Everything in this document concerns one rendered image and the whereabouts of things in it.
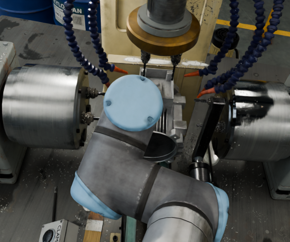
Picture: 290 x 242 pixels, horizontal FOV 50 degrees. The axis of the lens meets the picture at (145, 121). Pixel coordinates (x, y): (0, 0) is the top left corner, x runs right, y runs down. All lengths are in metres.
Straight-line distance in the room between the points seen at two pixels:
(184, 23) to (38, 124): 0.45
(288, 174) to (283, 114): 0.23
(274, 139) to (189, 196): 0.52
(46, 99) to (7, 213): 0.41
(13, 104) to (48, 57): 0.68
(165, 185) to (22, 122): 0.53
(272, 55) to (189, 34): 2.45
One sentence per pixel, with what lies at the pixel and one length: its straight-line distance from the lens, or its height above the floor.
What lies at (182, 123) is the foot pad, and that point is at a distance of 0.90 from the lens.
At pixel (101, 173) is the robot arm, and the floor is 1.36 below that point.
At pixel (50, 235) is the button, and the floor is 1.08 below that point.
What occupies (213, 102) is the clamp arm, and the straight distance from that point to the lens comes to 0.73.
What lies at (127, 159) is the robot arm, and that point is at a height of 1.36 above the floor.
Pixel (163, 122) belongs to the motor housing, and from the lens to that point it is 0.85.
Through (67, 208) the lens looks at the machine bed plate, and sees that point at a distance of 1.06.
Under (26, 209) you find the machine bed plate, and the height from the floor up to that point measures 0.80.
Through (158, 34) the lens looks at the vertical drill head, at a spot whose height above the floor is 1.34.
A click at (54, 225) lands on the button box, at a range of 0.75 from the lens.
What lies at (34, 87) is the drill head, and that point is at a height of 1.16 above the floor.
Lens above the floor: 1.76
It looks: 50 degrees down
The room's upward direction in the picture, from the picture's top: 7 degrees clockwise
